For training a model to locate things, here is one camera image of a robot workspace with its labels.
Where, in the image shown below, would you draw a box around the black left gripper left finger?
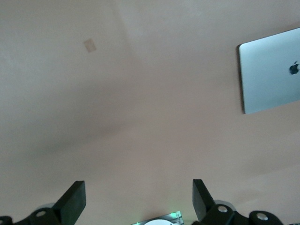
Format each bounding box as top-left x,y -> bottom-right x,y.
0,180 -> 86,225

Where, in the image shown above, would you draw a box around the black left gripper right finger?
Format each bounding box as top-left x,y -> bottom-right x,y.
192,179 -> 285,225

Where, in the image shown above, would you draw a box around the silver laptop with black keyboard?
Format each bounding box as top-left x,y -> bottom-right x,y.
237,27 -> 300,115

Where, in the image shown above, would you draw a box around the small beige tape patch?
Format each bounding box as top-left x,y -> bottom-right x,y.
83,38 -> 97,53

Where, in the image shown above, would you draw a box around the grey base plate green light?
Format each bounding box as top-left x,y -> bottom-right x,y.
130,210 -> 185,225

